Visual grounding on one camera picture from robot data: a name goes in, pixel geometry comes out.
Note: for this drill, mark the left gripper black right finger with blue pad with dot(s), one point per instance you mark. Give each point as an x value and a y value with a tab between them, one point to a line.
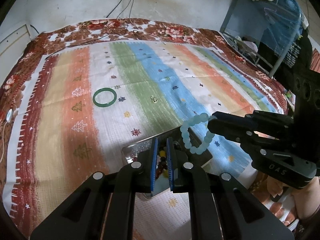
220	207

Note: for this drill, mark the red floral bedsheet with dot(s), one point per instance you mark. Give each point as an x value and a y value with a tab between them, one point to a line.
150	28

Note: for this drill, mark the white switch with cord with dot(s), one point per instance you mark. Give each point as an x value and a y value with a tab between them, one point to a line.
7	120

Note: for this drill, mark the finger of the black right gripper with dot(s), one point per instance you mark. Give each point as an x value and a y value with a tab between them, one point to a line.
230	131
246	123

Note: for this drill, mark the colourful striped cloth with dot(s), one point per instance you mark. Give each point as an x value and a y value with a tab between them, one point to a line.
140	84

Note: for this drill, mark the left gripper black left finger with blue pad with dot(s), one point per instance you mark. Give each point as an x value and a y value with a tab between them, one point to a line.
102	207

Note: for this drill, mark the green jade bangle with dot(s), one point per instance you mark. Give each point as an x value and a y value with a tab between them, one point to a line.
108	104

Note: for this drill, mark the metal jewelry tin box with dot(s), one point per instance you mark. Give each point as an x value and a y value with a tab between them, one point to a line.
131	152

